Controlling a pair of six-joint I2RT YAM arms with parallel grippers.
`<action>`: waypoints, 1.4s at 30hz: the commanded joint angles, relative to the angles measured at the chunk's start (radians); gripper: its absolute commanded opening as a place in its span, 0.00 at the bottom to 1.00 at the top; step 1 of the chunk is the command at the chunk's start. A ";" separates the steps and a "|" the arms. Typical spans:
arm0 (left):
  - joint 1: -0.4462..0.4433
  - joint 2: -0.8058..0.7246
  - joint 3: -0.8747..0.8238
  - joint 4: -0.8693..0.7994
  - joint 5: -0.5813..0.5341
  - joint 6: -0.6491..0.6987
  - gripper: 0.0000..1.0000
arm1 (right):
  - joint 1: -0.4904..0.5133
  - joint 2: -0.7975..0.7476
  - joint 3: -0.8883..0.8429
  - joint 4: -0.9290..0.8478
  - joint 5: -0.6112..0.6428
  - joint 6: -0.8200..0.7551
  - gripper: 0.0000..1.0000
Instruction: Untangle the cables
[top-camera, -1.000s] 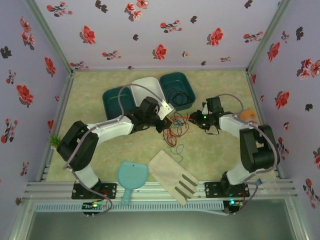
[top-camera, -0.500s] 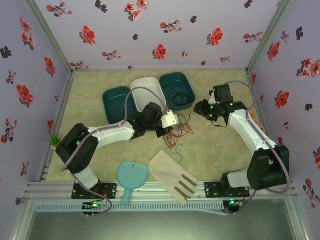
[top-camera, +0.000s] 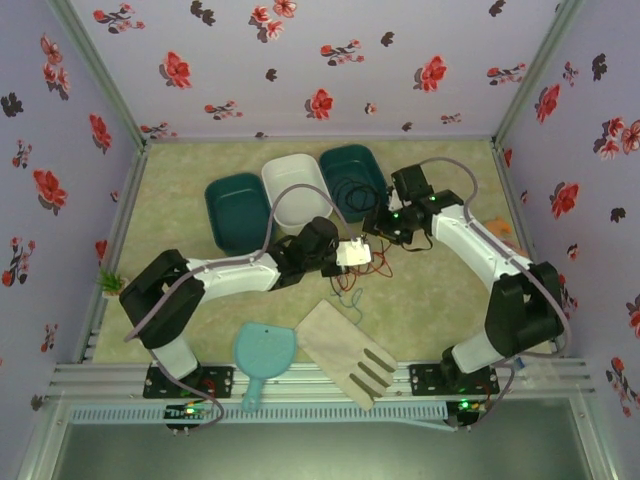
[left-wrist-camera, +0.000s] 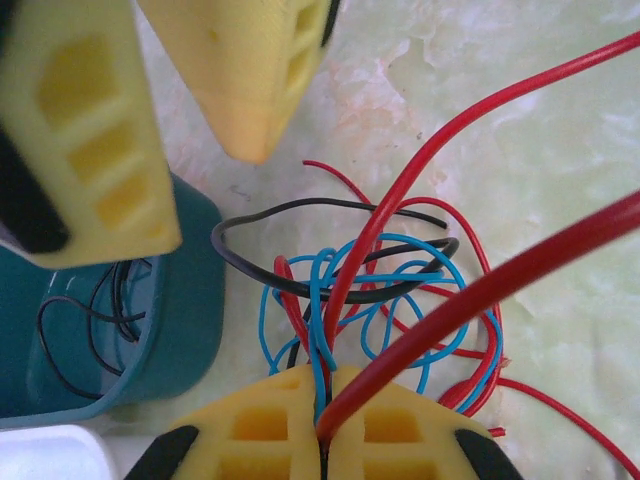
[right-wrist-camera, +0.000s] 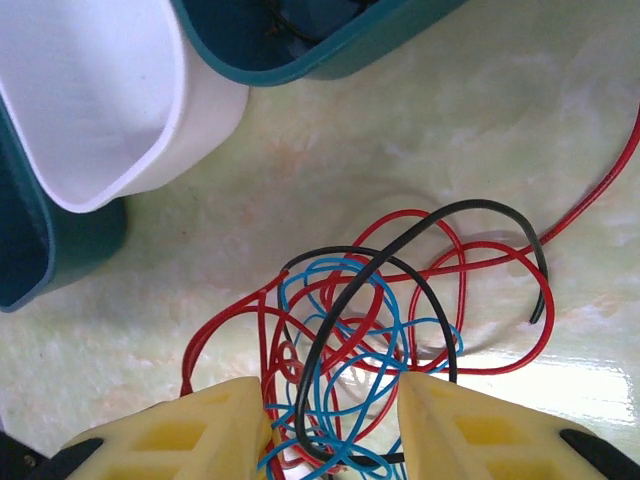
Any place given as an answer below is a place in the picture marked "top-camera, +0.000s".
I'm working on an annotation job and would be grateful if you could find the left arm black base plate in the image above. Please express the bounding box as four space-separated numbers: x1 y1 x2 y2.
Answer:
143 364 235 400

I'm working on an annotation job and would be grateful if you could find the aluminium frame post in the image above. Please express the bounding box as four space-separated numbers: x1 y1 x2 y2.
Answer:
47 0 151 147
492 0 586 149

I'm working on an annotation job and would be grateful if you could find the white slotted cable duct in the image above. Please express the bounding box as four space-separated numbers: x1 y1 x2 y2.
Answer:
69 403 447 425

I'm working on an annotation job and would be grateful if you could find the white plastic bin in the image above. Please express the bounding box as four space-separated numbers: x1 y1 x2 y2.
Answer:
260 153 334 235

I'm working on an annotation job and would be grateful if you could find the red cable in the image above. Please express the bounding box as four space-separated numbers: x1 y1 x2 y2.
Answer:
330 259 381 297
349 238 395 281

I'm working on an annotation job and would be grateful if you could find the black cable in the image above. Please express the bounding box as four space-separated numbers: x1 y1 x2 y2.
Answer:
328 174 389 217

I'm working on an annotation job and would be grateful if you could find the arm lavender cable hose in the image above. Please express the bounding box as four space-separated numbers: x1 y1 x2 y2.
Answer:
417 156 574 432
123 183 359 431

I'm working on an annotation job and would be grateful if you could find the left arm lavender cable hose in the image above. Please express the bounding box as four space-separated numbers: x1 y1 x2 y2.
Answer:
123 183 359 431

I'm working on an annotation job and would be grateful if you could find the right arm lavender cable hose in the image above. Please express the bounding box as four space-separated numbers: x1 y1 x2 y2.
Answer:
417 156 574 432

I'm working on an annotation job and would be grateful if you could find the aluminium frame bar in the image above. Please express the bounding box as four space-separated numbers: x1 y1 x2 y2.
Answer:
569 397 624 480
18 398 76 480

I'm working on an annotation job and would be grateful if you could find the aluminium side rail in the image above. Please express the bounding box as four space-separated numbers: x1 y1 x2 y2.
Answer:
74 142 152 364
491 139 569 359

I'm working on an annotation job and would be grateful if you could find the clear plastic bottle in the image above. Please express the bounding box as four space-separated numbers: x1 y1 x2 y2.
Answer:
513 355 559 384

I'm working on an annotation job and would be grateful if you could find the orange clownfish plush toy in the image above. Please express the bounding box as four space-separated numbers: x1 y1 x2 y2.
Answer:
483 214 529 259

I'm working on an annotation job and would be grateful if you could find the teal plastic bin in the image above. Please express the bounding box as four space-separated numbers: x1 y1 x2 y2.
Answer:
204 172 275 257
318 143 390 225

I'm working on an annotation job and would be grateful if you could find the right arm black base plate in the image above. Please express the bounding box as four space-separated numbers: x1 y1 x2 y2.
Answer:
408 363 500 397

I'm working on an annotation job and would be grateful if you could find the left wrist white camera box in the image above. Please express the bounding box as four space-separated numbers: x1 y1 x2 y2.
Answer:
335 238 373 269

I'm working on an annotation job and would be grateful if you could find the small green potted plant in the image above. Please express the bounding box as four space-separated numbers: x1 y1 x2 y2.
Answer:
97 266 127 300

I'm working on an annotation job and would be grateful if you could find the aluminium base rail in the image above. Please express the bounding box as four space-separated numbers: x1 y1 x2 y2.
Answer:
48 360 597 401

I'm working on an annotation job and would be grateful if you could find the light blue hand mirror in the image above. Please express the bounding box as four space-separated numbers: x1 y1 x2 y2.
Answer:
233 322 300 413

